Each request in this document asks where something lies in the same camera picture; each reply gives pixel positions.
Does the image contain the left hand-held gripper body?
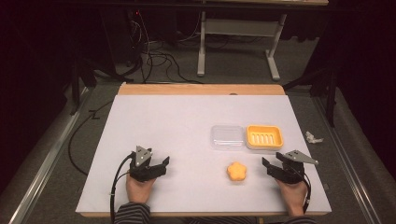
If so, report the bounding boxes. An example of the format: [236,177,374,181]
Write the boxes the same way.
[128,145,157,183]

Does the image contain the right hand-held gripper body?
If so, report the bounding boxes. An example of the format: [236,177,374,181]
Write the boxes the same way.
[277,149,319,185]

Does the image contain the yellow soap dish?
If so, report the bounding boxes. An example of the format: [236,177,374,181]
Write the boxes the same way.
[246,124,285,151]

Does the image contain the orange flower-shaped soap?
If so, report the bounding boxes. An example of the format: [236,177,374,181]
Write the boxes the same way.
[226,161,248,182]

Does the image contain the clear plastic lid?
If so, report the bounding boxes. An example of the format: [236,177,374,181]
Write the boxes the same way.
[210,124,246,151]

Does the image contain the person's left hand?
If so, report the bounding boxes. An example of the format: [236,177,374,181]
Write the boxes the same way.
[125,176,157,205]

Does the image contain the person's right hand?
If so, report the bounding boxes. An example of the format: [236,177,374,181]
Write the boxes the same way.
[275,178,310,217]

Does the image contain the white table sheet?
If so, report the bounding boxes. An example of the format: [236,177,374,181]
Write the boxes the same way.
[75,94,332,215]

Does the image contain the crumpled white paper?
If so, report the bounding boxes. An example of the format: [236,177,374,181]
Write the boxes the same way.
[304,131,325,145]

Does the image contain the black stand leg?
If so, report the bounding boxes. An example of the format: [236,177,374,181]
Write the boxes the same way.
[68,52,98,117]
[282,66,340,129]

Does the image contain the wooden table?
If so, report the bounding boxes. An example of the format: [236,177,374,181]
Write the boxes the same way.
[79,81,332,218]

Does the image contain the dark computer tower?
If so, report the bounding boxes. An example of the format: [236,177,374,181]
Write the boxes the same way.
[98,7,143,68]

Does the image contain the right hand-held gripper black cable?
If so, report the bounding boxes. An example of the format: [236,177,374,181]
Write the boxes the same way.
[286,162,313,215]

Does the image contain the hand-held gripper black cable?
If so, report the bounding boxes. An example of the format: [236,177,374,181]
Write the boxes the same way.
[108,151,138,224]
[286,162,313,215]

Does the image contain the left hand-held gripper black cable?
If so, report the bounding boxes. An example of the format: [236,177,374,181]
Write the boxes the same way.
[108,151,138,224]

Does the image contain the metal floor rail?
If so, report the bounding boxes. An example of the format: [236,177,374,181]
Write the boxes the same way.
[311,95,383,224]
[8,87,92,224]

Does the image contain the black floor cable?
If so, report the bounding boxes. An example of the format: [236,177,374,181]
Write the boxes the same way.
[67,100,114,177]

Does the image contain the tangle of black cables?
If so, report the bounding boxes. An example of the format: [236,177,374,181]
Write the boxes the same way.
[125,10,205,85]

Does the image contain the white metal desk frame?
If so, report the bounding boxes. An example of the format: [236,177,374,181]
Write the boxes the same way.
[196,10,290,82]

